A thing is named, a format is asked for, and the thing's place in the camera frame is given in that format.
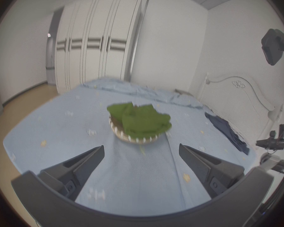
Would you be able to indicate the bed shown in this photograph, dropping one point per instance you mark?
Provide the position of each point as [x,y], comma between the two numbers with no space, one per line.
[73,126]

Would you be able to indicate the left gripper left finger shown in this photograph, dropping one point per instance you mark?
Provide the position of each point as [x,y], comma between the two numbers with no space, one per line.
[79,169]

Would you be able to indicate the white wardrobe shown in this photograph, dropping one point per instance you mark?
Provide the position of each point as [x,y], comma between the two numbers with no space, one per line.
[92,55]

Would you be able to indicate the green shorts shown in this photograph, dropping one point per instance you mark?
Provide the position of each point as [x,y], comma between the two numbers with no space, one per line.
[142,122]

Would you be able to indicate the round woven basket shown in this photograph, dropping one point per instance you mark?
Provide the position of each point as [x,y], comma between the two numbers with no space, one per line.
[119,133]

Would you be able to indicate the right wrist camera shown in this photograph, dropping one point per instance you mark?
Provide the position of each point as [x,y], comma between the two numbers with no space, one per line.
[273,134]

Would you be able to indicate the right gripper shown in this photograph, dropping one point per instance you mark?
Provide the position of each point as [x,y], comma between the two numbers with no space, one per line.
[273,143]

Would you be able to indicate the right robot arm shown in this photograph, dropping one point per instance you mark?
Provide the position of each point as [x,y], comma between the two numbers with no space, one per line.
[272,161]

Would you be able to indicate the dark blue garment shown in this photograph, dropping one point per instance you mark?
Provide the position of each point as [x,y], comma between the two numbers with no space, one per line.
[224,129]

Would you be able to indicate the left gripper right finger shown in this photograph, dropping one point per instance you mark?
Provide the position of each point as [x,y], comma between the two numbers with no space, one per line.
[207,171]

